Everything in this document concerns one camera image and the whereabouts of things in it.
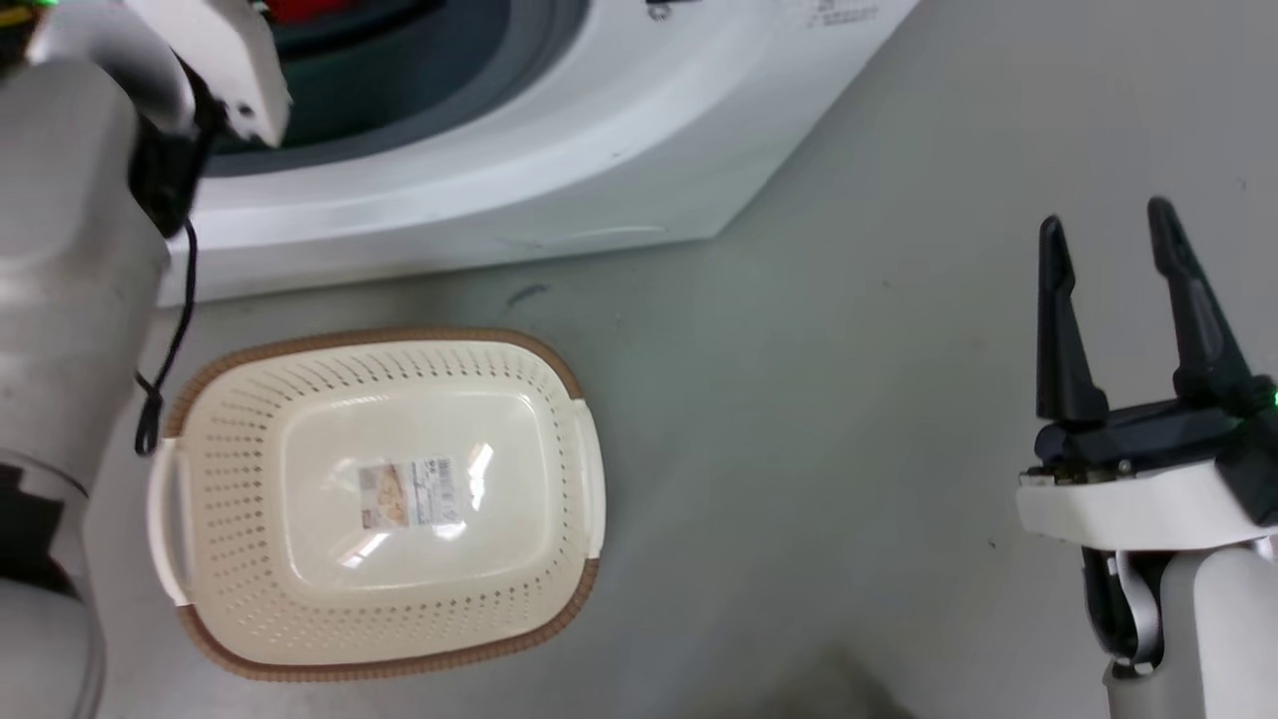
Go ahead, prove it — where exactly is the white washing machine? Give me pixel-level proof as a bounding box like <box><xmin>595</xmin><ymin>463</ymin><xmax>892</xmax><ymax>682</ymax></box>
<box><xmin>155</xmin><ymin>0</ymin><xmax>922</xmax><ymax>307</ymax></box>

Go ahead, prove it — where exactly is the red garment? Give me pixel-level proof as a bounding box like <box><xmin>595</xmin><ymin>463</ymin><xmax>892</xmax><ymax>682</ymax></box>
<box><xmin>266</xmin><ymin>0</ymin><xmax>432</xmax><ymax>25</ymax></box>

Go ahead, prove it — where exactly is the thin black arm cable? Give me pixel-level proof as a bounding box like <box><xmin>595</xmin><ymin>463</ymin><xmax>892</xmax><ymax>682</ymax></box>
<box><xmin>134</xmin><ymin>218</ymin><xmax>200</xmax><ymax>458</ymax></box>

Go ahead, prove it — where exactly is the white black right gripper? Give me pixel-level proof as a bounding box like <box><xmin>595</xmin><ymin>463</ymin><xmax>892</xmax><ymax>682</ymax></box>
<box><xmin>1016</xmin><ymin>197</ymin><xmax>1278</xmax><ymax>552</ymax></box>

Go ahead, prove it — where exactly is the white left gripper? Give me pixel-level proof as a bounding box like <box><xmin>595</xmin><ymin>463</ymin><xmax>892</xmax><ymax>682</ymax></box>
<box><xmin>125</xmin><ymin>0</ymin><xmax>293</xmax><ymax>149</ymax></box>

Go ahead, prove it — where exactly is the grey drum door seal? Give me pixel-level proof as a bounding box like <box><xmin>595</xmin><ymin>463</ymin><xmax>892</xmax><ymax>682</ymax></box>
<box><xmin>205</xmin><ymin>0</ymin><xmax>592</xmax><ymax>179</ymax></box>

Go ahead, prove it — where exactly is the printed product label sticker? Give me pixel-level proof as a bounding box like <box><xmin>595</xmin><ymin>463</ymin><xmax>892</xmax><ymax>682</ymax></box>
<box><xmin>357</xmin><ymin>457</ymin><xmax>466</xmax><ymax>530</ymax></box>

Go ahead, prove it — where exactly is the cream perforated laundry basket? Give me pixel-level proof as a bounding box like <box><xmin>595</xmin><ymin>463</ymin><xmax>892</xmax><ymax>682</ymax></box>
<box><xmin>147</xmin><ymin>328</ymin><xmax>606</xmax><ymax>683</ymax></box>

